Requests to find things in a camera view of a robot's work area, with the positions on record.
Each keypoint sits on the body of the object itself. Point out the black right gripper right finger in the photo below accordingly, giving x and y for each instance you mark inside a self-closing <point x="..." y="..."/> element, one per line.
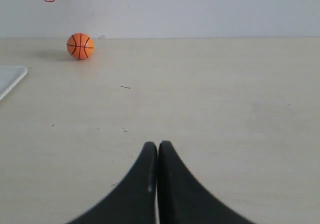
<point x="181" y="197"/>

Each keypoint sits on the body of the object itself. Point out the white plastic tray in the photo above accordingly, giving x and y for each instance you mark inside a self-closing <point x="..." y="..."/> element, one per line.
<point x="10" y="76"/>

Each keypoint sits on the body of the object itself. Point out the small orange basketball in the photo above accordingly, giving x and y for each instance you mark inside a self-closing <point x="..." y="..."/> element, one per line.
<point x="80" y="46"/>

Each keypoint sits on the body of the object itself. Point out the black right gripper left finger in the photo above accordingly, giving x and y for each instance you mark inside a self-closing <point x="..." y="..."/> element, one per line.
<point x="132" y="201"/>

